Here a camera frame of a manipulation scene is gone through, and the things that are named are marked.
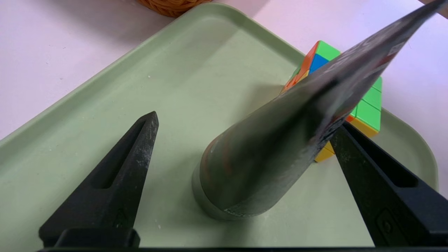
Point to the black cosmetic tube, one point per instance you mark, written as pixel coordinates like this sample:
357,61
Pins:
273,150

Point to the multicoloured puzzle cube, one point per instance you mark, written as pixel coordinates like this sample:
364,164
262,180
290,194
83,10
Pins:
367,112

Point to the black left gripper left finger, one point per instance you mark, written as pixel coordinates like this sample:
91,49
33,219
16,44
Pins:
119,182

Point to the light green plastic tray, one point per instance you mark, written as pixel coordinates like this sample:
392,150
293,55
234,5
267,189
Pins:
175,87

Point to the orange wicker basket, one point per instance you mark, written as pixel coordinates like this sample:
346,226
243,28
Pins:
171,7

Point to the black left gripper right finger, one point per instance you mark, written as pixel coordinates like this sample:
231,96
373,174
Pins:
381,196

